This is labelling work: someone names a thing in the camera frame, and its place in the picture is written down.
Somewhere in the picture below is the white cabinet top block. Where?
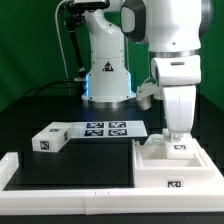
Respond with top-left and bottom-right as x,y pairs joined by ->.
32,122 -> 73,153

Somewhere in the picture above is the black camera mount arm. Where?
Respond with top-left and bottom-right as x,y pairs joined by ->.
65,0 -> 110,81

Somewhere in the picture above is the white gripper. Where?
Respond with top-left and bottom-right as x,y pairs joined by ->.
163,85 -> 196,140

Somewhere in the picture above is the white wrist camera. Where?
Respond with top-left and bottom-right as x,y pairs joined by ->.
136,79 -> 163,110

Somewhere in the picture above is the white cable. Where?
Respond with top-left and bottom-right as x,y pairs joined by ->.
54,0 -> 70,80

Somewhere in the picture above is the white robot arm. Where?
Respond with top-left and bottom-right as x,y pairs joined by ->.
82,0 -> 213,142

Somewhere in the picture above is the black cable bundle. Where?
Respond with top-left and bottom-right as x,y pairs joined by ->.
21,79 -> 87,98

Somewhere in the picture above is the white cabinet body box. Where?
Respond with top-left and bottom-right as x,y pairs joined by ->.
132,141 -> 216,188

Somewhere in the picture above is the white sheet with markers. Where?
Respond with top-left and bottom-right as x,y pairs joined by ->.
68,120 -> 147,138

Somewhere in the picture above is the white cabinet door panel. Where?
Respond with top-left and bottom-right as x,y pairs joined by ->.
163,129 -> 200,159
144,134 -> 164,146

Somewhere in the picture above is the white U-shaped fence frame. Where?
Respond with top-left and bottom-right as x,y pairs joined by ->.
0,152 -> 224,215

